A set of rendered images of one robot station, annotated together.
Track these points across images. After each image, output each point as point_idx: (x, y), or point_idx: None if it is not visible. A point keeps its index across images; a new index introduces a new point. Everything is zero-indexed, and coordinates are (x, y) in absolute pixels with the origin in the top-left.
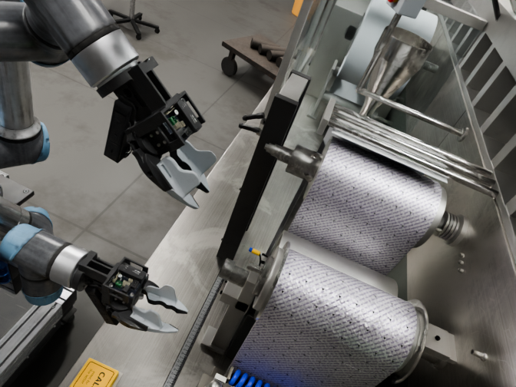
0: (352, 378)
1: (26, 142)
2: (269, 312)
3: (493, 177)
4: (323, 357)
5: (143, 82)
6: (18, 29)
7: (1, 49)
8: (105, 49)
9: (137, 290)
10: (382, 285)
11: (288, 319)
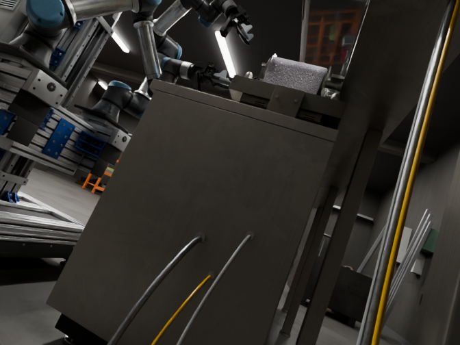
0: (309, 87)
1: (146, 98)
2: (273, 62)
3: None
4: (295, 79)
5: (240, 8)
6: (208, 3)
7: (203, 3)
8: (233, 1)
9: (216, 70)
10: None
11: (280, 64)
